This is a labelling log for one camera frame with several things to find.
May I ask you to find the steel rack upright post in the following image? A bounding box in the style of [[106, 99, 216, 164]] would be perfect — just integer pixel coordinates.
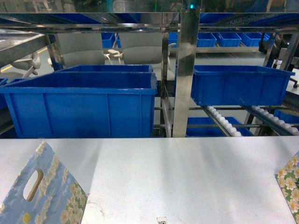
[[172, 8, 200, 138]]

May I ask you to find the blue crate on rollers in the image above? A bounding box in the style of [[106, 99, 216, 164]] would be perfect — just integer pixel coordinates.
[[191, 65, 295, 106]]

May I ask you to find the blue crate front left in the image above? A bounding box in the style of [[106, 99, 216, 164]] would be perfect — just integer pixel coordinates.
[[0, 72, 157, 138]]

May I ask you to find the flower gift bag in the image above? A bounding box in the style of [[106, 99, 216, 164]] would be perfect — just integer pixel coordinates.
[[275, 152, 299, 224], [0, 141, 88, 224]]

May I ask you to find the qr code sticker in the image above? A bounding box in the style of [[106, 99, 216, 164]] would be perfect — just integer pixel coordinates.
[[157, 217, 168, 224]]

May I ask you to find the grey office chair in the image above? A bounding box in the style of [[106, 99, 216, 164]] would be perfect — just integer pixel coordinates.
[[122, 46, 162, 64]]

